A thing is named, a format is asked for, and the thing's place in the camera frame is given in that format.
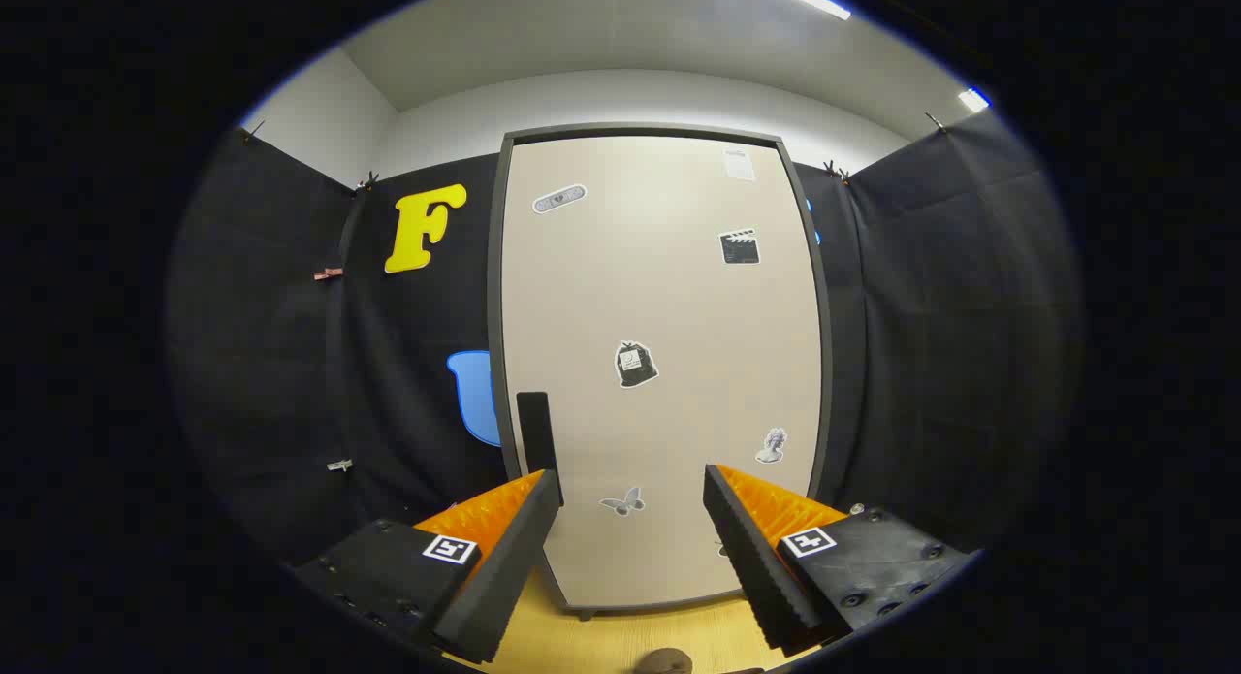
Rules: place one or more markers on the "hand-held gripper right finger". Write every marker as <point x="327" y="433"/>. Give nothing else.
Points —
<point x="761" y="577"/>

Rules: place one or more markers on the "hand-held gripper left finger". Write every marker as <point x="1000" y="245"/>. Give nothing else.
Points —
<point x="504" y="577"/>

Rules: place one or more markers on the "brown fuzzy shoe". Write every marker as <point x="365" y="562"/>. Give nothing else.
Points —
<point x="664" y="662"/>

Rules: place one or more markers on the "grey shoe cabinet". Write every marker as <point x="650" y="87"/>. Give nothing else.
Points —
<point x="494" y="296"/>

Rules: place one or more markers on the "black backdrop cloth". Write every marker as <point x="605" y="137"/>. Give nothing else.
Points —
<point x="950" y="344"/>

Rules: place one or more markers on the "red clip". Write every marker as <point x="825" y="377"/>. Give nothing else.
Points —
<point x="328" y="273"/>

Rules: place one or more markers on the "black clip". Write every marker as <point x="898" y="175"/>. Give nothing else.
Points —
<point x="366" y="181"/>
<point x="835" y="171"/>
<point x="936" y="122"/>
<point x="254" y="131"/>

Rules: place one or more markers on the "small ceiling light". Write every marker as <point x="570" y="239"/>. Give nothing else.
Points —
<point x="973" y="100"/>

